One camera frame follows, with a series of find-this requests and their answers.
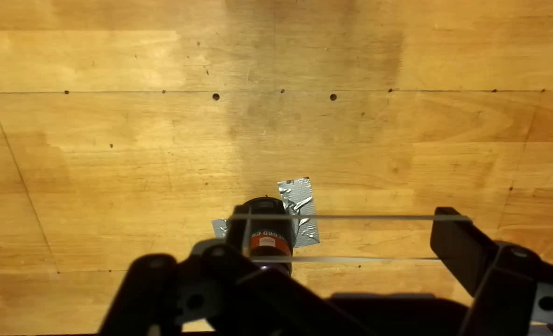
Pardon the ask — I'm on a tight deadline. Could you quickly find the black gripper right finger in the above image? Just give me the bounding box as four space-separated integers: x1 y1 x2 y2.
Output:
429 205 553 336

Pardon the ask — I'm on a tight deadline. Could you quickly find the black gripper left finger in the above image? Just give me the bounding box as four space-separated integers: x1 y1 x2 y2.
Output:
96 213 365 336

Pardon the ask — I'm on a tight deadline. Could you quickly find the dark cup with patterned base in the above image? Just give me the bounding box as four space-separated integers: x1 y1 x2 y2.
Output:
233 194 296 272

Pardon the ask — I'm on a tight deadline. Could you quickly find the silver duct tape piece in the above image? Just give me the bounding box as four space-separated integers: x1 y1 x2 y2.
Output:
210 175 322 248

